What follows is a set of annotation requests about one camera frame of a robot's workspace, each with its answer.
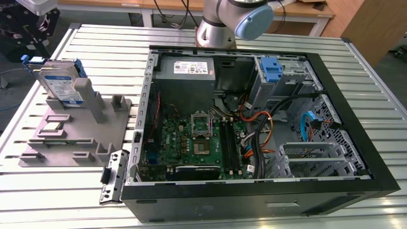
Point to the green motherboard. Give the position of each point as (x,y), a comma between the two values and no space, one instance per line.
(216,145)

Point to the wooden desk white frame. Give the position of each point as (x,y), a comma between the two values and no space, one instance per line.
(305,12)
(102,3)

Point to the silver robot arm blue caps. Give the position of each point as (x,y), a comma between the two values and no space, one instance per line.
(216,31)

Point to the CPU socket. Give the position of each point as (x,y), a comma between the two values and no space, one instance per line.
(202,147)

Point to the black graphics card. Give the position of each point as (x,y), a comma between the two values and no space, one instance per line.
(196,172)

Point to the black round bin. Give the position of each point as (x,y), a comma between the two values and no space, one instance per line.
(16,56)

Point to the silver CPU chip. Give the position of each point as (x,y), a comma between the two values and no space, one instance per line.
(51,127)

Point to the grey metal slot retainer bracket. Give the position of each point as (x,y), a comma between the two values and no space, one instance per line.
(116,176)

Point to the black RAM slot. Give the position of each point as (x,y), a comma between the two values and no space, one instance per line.
(234,145)
(226,145)

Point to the grey power supply unit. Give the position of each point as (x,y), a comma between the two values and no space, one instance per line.
(166,69)

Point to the metal disk bay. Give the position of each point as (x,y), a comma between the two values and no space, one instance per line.
(315,160)

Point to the metal optical drive bay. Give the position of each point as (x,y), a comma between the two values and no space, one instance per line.
(286,88)

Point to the blue plastic bay latch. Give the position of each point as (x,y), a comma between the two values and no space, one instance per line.
(271,69)

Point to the black open PC case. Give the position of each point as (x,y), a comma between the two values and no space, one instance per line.
(222,205)

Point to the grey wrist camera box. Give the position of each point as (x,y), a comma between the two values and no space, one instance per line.
(42,7)

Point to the blue expansion slot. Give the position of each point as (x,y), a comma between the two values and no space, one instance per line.
(152,158)

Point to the brown wooden cabinet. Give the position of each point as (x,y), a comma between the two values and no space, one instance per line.
(375,28)

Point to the green RAM stick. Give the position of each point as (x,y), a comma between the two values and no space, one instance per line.
(60,142)

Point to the hard disk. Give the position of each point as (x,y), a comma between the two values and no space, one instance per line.
(59,86)

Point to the grey parts rack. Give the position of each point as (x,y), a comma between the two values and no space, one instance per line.
(83,133)

